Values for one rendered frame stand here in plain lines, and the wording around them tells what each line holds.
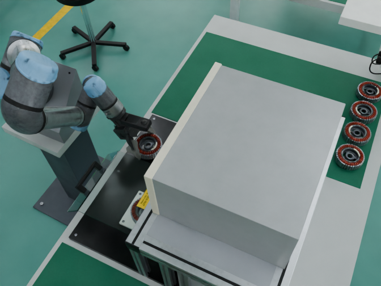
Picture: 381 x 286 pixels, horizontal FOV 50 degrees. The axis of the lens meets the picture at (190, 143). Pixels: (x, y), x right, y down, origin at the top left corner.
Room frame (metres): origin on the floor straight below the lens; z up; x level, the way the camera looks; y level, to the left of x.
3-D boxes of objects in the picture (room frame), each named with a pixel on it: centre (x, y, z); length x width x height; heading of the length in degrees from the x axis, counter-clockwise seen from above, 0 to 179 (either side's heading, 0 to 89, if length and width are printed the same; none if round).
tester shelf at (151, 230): (0.62, -0.16, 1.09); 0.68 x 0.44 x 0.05; 152
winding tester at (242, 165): (0.61, -0.16, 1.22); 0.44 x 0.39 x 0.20; 152
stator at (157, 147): (0.94, 0.17, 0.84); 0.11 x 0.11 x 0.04
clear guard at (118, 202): (0.61, 0.20, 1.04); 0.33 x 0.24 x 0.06; 62
